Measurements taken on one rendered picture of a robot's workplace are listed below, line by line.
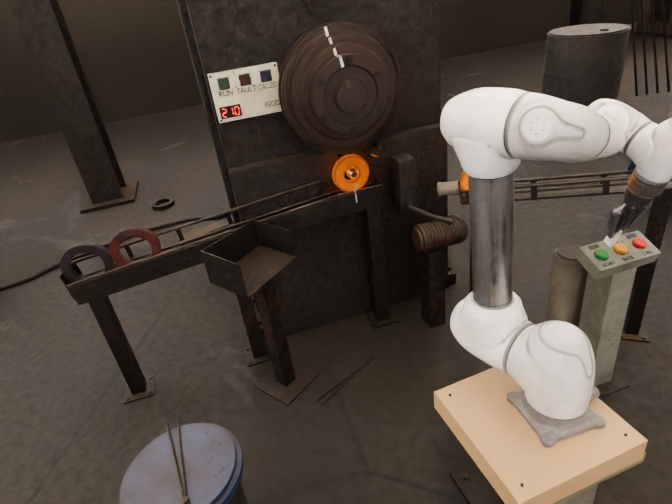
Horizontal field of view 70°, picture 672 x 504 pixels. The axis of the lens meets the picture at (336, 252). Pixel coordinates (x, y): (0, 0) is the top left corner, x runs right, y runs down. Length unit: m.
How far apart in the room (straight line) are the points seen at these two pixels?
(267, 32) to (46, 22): 2.68
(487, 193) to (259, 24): 1.15
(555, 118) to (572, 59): 3.38
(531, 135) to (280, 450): 1.44
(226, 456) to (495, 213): 0.93
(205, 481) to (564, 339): 0.96
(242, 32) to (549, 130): 1.29
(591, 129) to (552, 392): 0.63
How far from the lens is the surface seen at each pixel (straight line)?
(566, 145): 0.97
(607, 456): 1.41
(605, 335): 1.99
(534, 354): 1.28
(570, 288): 1.97
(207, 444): 1.46
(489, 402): 1.47
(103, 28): 7.93
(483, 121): 1.03
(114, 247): 2.00
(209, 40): 1.92
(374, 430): 1.93
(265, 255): 1.85
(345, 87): 1.78
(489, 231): 1.17
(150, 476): 1.47
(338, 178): 1.98
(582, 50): 4.29
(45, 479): 2.27
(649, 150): 1.50
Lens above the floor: 1.50
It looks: 30 degrees down
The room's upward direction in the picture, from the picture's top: 8 degrees counter-clockwise
